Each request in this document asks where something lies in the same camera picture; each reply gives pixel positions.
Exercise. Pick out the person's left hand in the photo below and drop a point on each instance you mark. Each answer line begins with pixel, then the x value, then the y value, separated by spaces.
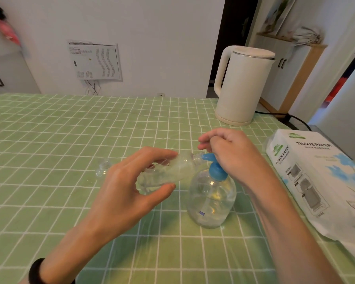
pixel 118 201

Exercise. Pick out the person's right hand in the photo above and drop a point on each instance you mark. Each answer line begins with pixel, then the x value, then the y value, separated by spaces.
pixel 239 156

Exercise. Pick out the small clear plastic bottle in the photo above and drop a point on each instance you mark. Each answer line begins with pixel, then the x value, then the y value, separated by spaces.
pixel 180 170
pixel 102 168

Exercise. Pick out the large clear bottle blue pump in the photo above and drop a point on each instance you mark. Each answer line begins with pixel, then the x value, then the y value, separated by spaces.
pixel 210 201

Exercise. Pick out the person's left forearm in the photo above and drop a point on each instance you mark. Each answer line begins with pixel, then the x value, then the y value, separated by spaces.
pixel 74 257

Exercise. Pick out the person's right forearm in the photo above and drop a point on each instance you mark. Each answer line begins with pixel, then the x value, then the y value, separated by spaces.
pixel 293 236

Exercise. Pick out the cream electric kettle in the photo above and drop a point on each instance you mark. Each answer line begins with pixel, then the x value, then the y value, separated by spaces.
pixel 244 88

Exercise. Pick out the green checked tablecloth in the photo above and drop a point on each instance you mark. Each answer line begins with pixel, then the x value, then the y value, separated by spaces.
pixel 47 180

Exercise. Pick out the white tissue paper pack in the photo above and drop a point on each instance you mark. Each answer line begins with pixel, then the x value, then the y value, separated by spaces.
pixel 313 177

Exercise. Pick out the white door wooden side cabinet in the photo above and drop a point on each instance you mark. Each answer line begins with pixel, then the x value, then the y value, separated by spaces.
pixel 282 79

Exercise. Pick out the black wrist band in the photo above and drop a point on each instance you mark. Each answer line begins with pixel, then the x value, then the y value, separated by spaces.
pixel 35 273

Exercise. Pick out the red object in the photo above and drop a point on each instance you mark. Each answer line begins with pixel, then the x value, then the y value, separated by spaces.
pixel 335 91

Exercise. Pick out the crumpled grey paper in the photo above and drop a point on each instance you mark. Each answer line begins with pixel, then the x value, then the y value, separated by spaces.
pixel 309 35

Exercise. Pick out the leaning framed picture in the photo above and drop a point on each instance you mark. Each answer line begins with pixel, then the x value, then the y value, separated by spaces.
pixel 279 14

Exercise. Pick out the wooden top white cabinet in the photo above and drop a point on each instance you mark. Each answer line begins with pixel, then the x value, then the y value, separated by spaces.
pixel 9 73

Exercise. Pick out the pink hanging item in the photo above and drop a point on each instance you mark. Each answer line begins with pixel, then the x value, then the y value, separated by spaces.
pixel 9 31

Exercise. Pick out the white wall panel cover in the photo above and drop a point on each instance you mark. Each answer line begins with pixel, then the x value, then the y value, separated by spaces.
pixel 94 60

